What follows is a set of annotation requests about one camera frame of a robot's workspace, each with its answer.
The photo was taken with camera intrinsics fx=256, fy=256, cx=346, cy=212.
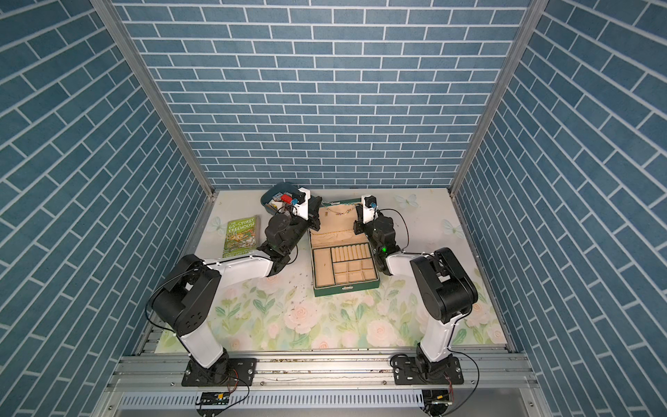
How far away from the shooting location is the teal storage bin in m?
1.12

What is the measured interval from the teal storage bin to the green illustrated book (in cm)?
7

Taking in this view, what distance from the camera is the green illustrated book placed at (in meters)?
0.99
